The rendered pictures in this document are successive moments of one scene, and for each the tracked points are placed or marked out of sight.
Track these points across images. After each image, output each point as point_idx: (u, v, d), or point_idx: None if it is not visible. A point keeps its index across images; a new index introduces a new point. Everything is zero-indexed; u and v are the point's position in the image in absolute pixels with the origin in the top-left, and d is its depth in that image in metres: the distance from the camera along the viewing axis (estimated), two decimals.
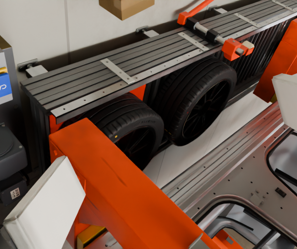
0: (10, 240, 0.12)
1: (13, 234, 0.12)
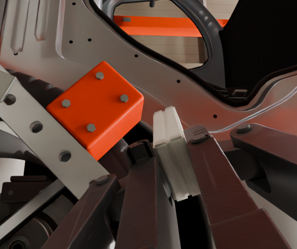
0: (159, 163, 0.14)
1: (162, 158, 0.14)
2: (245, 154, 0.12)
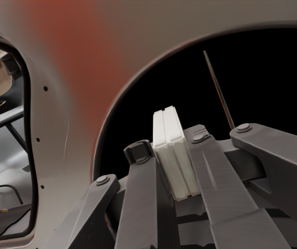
0: (159, 163, 0.14)
1: (162, 158, 0.14)
2: (245, 154, 0.12)
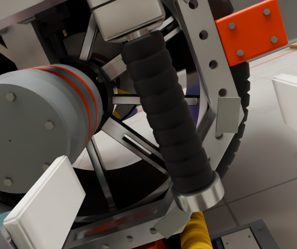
0: (10, 240, 0.12)
1: (13, 234, 0.12)
2: None
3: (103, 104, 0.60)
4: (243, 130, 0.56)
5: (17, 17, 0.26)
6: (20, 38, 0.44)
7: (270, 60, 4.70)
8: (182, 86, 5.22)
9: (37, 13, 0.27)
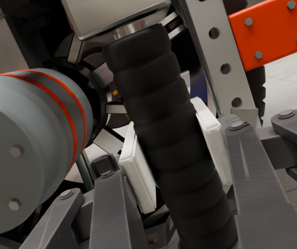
0: (125, 176, 0.14)
1: (128, 171, 0.14)
2: (288, 141, 0.11)
3: (96, 113, 0.53)
4: None
5: None
6: None
7: None
8: None
9: None
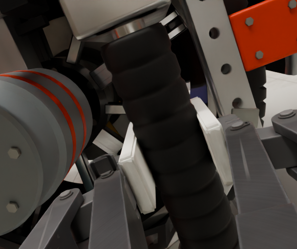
0: (124, 177, 0.14)
1: (127, 172, 0.14)
2: (289, 141, 0.11)
3: (96, 113, 0.53)
4: None
5: None
6: None
7: None
8: (188, 88, 4.88)
9: None
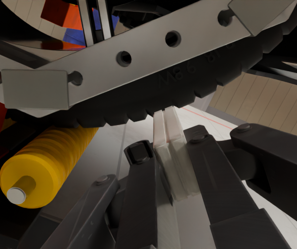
0: (159, 163, 0.14)
1: (162, 158, 0.14)
2: (245, 154, 0.12)
3: None
4: (234, 76, 0.34)
5: None
6: None
7: None
8: None
9: None
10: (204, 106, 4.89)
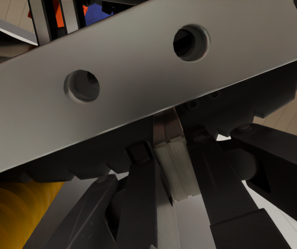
0: (159, 163, 0.14)
1: (162, 158, 0.14)
2: (245, 154, 0.12)
3: None
4: (284, 103, 0.20)
5: None
6: None
7: None
8: None
9: None
10: None
